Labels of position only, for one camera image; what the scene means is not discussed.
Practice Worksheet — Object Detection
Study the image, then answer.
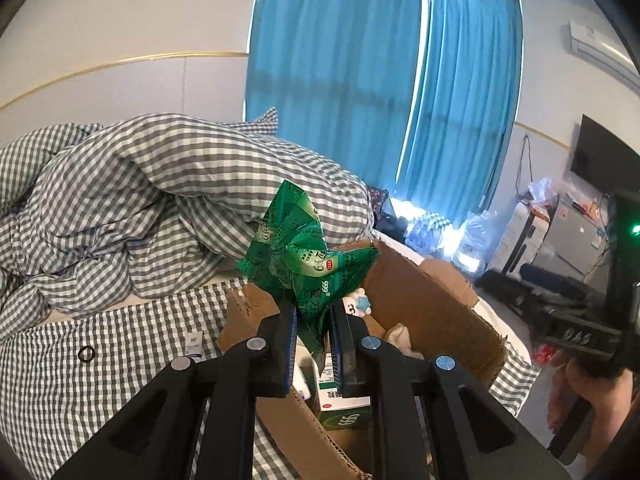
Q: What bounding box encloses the person's right hand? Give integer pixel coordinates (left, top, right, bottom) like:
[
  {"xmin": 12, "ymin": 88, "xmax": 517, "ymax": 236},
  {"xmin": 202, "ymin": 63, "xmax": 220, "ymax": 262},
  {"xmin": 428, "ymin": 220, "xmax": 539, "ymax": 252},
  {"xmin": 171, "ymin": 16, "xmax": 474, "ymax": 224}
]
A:
[{"xmin": 547, "ymin": 351, "xmax": 636, "ymax": 471}]

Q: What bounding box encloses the white cream tube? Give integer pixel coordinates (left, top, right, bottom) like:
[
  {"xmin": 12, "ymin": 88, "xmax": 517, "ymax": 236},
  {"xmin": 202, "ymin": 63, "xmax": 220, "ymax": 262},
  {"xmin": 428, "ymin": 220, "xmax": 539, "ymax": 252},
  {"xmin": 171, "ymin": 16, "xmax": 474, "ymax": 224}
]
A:
[{"xmin": 184, "ymin": 330, "xmax": 204, "ymax": 363}]

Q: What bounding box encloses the green white medicine box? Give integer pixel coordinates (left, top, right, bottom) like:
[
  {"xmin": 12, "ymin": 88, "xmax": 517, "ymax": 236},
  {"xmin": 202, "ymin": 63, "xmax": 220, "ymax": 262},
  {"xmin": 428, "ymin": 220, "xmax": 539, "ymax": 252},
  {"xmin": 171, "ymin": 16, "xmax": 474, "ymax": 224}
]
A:
[{"xmin": 316, "ymin": 353, "xmax": 371, "ymax": 431}]

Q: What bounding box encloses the blue curtain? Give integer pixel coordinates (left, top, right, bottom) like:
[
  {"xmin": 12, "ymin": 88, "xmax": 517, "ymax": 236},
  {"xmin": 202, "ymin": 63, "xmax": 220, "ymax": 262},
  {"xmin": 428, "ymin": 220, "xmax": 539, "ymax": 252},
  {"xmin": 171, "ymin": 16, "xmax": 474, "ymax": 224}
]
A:
[{"xmin": 245, "ymin": 0, "xmax": 524, "ymax": 224}]

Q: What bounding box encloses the green wrapper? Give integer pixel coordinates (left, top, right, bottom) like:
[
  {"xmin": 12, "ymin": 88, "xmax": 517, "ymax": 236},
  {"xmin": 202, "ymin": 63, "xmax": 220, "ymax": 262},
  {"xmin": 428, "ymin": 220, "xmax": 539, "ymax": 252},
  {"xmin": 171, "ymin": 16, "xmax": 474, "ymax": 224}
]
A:
[{"xmin": 238, "ymin": 181, "xmax": 380, "ymax": 366}]

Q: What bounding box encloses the brown cardboard box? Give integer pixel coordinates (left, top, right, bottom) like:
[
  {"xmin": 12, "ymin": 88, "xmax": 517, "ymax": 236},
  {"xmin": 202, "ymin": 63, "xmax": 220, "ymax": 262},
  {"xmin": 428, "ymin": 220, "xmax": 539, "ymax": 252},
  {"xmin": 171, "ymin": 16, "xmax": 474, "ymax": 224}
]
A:
[{"xmin": 216, "ymin": 238, "xmax": 509, "ymax": 480}]

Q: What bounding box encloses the white tissue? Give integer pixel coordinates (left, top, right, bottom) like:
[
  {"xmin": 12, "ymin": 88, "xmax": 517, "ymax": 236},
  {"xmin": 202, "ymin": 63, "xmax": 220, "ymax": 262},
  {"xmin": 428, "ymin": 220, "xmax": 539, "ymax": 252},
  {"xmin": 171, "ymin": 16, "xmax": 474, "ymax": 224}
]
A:
[{"xmin": 384, "ymin": 323, "xmax": 424, "ymax": 360}]

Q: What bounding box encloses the white blue plush toy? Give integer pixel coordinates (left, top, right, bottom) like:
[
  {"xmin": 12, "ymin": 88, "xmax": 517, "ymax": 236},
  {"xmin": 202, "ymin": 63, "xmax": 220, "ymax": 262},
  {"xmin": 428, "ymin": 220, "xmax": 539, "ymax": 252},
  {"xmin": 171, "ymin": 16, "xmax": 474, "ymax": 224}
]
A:
[{"xmin": 343, "ymin": 287, "xmax": 372, "ymax": 318}]

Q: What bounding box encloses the air conditioner unit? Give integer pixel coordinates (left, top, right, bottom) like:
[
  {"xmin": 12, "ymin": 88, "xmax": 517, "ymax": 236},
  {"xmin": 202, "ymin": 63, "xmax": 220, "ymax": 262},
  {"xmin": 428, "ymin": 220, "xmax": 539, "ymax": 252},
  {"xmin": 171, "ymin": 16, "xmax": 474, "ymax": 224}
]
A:
[{"xmin": 568, "ymin": 20, "xmax": 639, "ymax": 81}]

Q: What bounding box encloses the grey checkered duvet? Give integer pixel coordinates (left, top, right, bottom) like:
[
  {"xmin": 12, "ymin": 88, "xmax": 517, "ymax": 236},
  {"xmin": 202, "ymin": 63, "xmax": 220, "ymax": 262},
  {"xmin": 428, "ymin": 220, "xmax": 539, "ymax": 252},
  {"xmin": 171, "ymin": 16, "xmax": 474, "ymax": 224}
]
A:
[{"xmin": 1, "ymin": 110, "xmax": 373, "ymax": 338}]

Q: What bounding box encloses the checkered bed sheet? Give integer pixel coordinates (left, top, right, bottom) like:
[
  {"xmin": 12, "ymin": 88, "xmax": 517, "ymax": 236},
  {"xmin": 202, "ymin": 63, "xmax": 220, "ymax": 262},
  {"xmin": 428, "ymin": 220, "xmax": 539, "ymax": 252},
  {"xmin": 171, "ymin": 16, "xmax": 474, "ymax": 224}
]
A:
[{"xmin": 1, "ymin": 278, "xmax": 538, "ymax": 479}]

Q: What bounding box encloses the wall television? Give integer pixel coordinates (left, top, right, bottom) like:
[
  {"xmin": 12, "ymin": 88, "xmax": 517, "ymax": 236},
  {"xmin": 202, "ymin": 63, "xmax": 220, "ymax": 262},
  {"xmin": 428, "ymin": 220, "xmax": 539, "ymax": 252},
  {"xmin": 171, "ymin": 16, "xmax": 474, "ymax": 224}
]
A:
[{"xmin": 570, "ymin": 115, "xmax": 640, "ymax": 194}]

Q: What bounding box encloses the water bottle pack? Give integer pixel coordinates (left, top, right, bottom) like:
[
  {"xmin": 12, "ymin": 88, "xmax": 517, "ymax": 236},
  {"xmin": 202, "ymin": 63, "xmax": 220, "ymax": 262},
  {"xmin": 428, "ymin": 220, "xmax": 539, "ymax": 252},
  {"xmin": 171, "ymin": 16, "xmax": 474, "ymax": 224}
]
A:
[{"xmin": 405, "ymin": 212, "xmax": 451, "ymax": 256}]

